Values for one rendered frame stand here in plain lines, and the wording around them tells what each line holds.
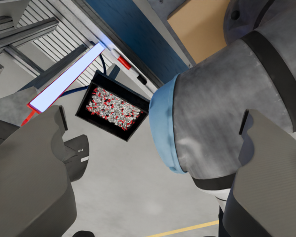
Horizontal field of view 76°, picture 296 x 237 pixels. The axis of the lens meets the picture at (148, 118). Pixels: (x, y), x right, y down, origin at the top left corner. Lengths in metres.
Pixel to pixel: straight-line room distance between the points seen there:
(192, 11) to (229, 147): 0.25
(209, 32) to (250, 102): 0.21
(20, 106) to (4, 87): 1.50
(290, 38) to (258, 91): 0.05
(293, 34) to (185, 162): 0.15
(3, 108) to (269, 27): 0.64
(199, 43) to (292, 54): 0.21
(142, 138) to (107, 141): 0.38
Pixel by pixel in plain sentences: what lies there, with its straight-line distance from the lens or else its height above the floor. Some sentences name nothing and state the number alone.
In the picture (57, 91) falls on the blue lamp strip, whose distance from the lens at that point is 0.36.
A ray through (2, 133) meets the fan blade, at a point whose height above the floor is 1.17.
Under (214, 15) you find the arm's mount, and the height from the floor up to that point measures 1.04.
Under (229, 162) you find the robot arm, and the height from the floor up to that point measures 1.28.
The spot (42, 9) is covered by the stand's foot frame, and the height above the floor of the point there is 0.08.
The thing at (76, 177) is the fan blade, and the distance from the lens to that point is 0.82.
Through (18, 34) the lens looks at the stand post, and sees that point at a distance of 1.21.
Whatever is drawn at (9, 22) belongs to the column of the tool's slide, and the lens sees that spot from 1.78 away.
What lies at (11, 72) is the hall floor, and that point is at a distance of 2.02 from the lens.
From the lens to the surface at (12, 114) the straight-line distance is 0.66.
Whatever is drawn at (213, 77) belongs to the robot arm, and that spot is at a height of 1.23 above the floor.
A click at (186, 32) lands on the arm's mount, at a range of 0.37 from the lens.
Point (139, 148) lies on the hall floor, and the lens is 2.03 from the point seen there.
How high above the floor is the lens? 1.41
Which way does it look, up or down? 53 degrees down
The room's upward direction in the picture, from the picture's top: 170 degrees counter-clockwise
